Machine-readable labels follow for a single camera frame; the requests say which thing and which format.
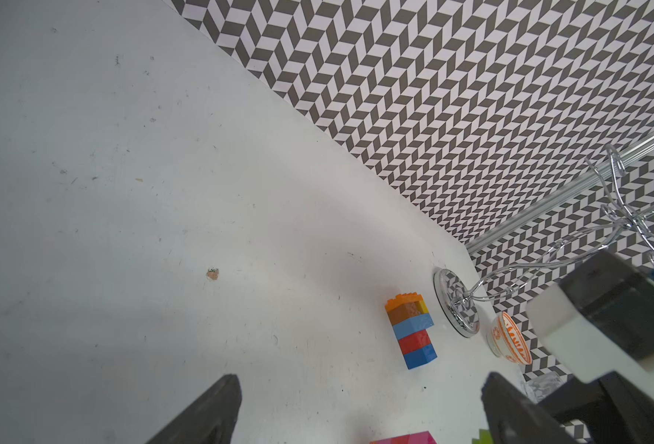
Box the clear glass cup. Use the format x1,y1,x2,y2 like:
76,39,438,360
524,372,566,403

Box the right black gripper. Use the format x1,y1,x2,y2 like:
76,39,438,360
538,372,654,443

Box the yellow lego brick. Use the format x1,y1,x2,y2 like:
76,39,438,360
417,300,429,314

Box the small red lego brick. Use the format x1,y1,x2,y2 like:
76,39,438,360
398,329,432,355

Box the brown lego brick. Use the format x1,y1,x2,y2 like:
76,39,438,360
386,303,422,326

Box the light blue lego plate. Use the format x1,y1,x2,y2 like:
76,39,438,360
393,314,434,340

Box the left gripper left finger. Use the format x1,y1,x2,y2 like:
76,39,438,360
148,374,242,444

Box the orange lego brick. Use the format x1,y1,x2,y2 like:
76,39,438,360
384,292,423,312

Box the lime green lego brick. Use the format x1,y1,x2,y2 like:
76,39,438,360
471,429,495,444

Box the silver metal jewelry stand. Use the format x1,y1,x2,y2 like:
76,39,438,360
434,144,654,339

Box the blue small lego brick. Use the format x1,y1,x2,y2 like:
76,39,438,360
404,344,437,370

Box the orange patterned small plate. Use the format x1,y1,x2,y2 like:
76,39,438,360
486,312,532,366

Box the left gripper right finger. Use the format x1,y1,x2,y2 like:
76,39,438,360
481,372,577,444

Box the pink lego brick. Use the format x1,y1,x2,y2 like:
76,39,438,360
370,431,436,444

